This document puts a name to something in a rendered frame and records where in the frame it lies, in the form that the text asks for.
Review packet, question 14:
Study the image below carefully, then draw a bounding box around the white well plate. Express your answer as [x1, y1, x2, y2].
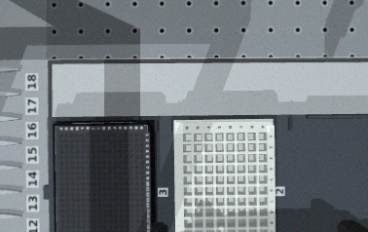
[173, 119, 276, 232]

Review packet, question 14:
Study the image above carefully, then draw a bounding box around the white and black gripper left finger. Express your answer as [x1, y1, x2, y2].
[150, 222, 168, 232]

